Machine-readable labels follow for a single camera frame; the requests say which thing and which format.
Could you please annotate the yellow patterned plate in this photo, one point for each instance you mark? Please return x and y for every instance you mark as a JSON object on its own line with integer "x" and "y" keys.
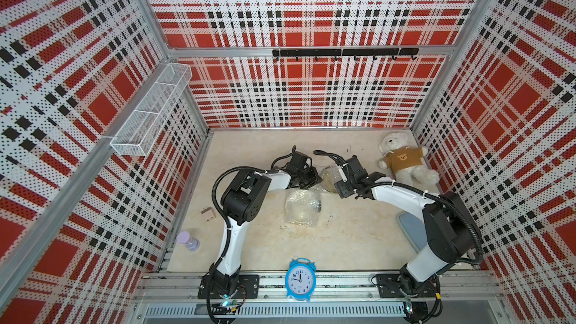
{"x": 329, "y": 178}

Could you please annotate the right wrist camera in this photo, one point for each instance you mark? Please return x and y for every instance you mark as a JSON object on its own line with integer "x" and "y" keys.
{"x": 343, "y": 169}

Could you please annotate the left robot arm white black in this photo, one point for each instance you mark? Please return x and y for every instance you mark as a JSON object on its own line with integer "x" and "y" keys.
{"x": 238, "y": 195}

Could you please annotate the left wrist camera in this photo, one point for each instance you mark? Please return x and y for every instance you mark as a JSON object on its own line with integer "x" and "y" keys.
{"x": 298, "y": 159}

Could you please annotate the blue alarm clock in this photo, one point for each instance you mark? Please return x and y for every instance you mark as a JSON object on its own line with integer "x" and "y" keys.
{"x": 300, "y": 279}

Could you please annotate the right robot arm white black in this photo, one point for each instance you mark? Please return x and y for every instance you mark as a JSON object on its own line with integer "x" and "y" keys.
{"x": 452, "y": 235}

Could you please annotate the white wire mesh basket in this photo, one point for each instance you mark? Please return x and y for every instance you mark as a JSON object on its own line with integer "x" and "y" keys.
{"x": 139, "y": 133}

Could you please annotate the white teddy bear brown shirt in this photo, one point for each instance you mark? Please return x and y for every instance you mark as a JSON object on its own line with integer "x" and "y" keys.
{"x": 406, "y": 161}

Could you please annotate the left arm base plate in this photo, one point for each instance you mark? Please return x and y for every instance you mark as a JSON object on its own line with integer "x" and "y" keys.
{"x": 243, "y": 285}

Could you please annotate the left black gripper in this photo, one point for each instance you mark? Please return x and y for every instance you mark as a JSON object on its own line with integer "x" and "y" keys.
{"x": 315, "y": 178}

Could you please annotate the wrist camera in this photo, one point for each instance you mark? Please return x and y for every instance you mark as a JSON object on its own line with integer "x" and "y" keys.
{"x": 298, "y": 159}
{"x": 343, "y": 169}

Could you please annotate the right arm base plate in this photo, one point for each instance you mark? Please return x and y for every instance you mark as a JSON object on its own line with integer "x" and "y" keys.
{"x": 396, "y": 285}

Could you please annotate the grey blue oval dish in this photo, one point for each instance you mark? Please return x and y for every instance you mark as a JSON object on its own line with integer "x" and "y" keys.
{"x": 413, "y": 229}

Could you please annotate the black hook rail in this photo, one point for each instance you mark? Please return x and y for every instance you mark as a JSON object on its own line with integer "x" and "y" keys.
{"x": 342, "y": 52}

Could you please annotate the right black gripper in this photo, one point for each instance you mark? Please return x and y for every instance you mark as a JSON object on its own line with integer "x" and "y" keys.
{"x": 342, "y": 192}

